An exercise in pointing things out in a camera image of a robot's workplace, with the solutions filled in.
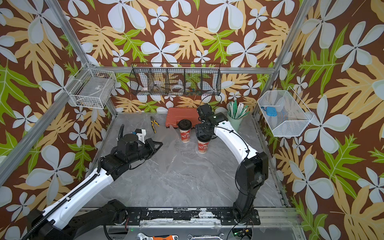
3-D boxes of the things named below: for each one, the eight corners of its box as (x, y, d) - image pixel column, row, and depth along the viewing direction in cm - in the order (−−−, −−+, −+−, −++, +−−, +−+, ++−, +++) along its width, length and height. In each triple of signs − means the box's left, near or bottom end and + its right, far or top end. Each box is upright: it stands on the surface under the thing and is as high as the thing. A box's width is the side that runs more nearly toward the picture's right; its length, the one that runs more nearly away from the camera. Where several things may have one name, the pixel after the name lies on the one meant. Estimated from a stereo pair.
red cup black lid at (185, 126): (181, 145, 104) (180, 129, 90) (179, 136, 109) (177, 120, 95) (192, 143, 105) (192, 127, 91) (190, 134, 110) (190, 118, 96)
